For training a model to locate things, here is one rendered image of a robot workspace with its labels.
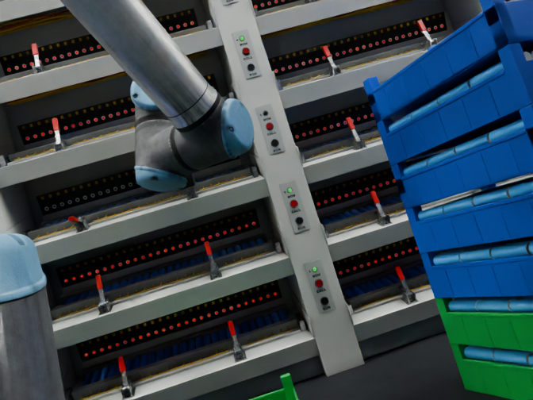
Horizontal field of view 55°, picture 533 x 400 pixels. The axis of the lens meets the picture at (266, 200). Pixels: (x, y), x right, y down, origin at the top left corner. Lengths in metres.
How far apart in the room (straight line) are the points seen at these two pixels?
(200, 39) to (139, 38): 0.58
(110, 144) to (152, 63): 0.53
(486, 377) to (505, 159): 0.36
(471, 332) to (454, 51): 0.44
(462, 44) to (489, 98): 0.08
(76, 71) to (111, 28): 0.59
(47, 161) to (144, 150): 0.43
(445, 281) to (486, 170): 0.22
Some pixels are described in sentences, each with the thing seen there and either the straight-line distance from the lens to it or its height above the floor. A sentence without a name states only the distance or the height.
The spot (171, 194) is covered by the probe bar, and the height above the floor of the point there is 0.52.
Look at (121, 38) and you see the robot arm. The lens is 0.75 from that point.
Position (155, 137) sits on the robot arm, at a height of 0.57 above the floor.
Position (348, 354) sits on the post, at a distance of 1.26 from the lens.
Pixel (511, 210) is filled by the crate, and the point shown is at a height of 0.28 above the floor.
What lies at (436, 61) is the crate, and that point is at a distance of 0.81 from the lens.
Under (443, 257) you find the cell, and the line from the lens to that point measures 0.89.
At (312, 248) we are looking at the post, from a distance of 1.22.
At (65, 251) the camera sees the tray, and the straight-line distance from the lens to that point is 1.27.
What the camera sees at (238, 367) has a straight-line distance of 1.23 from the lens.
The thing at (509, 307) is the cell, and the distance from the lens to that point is 0.84.
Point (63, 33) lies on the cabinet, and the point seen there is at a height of 1.07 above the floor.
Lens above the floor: 0.33
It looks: 5 degrees up
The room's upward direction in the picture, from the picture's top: 17 degrees counter-clockwise
